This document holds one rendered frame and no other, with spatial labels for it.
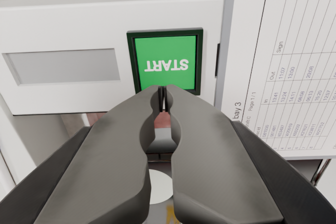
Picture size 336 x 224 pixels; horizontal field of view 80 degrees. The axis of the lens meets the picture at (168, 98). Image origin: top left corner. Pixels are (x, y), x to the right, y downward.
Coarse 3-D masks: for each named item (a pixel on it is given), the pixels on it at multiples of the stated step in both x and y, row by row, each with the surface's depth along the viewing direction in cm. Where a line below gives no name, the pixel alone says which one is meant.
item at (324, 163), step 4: (324, 160) 31; (328, 160) 31; (320, 164) 32; (324, 164) 32; (320, 168) 32; (324, 168) 32; (316, 172) 33; (320, 172) 33; (312, 176) 34; (316, 176) 33; (320, 176) 33; (312, 180) 34; (316, 180) 34; (316, 184) 34
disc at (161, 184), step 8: (152, 176) 34; (160, 176) 34; (168, 176) 34; (152, 184) 35; (160, 184) 35; (168, 184) 35; (152, 192) 36; (160, 192) 36; (168, 192) 36; (152, 200) 37; (160, 200) 37
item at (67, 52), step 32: (32, 0) 17; (64, 0) 16; (96, 0) 15; (128, 0) 14; (160, 0) 14; (192, 0) 14; (0, 32) 15; (32, 32) 15; (64, 32) 15; (96, 32) 15; (0, 64) 16; (32, 64) 17; (64, 64) 17; (96, 64) 17; (128, 64) 16; (32, 96) 18; (64, 96) 18; (96, 96) 18; (128, 96) 18
